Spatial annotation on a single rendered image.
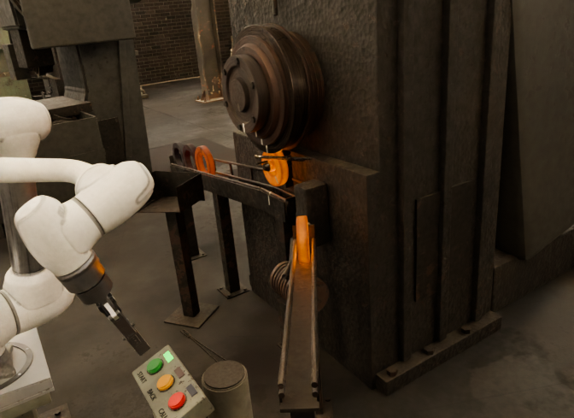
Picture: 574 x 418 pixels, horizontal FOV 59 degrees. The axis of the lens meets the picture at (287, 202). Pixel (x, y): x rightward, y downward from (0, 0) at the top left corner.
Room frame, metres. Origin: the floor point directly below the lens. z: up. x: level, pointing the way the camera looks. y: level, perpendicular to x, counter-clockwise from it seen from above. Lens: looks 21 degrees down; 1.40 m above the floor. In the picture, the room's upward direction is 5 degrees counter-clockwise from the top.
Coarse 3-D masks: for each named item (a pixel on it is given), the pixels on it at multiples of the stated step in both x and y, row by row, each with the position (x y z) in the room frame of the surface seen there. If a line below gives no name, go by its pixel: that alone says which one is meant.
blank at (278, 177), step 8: (264, 152) 1.96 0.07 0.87; (280, 152) 1.90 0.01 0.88; (264, 160) 1.97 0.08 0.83; (272, 160) 1.91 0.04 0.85; (280, 160) 1.87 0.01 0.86; (280, 168) 1.86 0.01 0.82; (288, 168) 1.88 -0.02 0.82; (272, 176) 1.92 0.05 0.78; (280, 176) 1.87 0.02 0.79; (272, 184) 1.92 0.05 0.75; (280, 184) 1.88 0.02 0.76
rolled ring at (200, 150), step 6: (198, 150) 2.56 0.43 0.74; (204, 150) 2.51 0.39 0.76; (198, 156) 2.60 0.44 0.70; (204, 156) 2.51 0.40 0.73; (210, 156) 2.49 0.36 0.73; (198, 162) 2.60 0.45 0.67; (210, 162) 2.48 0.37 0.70; (198, 168) 2.60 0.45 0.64; (204, 168) 2.60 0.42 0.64; (210, 168) 2.47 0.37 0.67
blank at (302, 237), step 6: (300, 216) 1.48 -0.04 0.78; (306, 216) 1.48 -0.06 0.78; (300, 222) 1.44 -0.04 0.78; (306, 222) 1.44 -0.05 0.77; (300, 228) 1.42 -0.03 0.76; (306, 228) 1.42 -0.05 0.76; (300, 234) 1.41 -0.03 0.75; (306, 234) 1.41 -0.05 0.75; (300, 240) 1.40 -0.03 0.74; (306, 240) 1.40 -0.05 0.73; (300, 246) 1.40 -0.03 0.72; (306, 246) 1.39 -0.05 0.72; (300, 252) 1.39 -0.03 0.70; (306, 252) 1.39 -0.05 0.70; (300, 258) 1.40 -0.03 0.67; (306, 258) 1.40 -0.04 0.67
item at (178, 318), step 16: (160, 176) 2.34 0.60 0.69; (176, 176) 2.30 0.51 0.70; (192, 176) 2.26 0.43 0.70; (160, 192) 2.35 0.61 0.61; (176, 192) 2.06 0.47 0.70; (192, 192) 2.16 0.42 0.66; (144, 208) 2.20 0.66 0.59; (160, 208) 2.16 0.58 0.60; (176, 208) 2.12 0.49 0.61; (176, 224) 2.16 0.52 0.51; (176, 240) 2.17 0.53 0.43; (176, 256) 2.17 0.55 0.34; (176, 272) 2.18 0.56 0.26; (192, 272) 2.21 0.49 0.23; (192, 288) 2.19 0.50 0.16; (192, 304) 2.17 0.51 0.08; (208, 304) 2.26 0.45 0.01; (176, 320) 2.15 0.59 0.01; (192, 320) 2.14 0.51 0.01
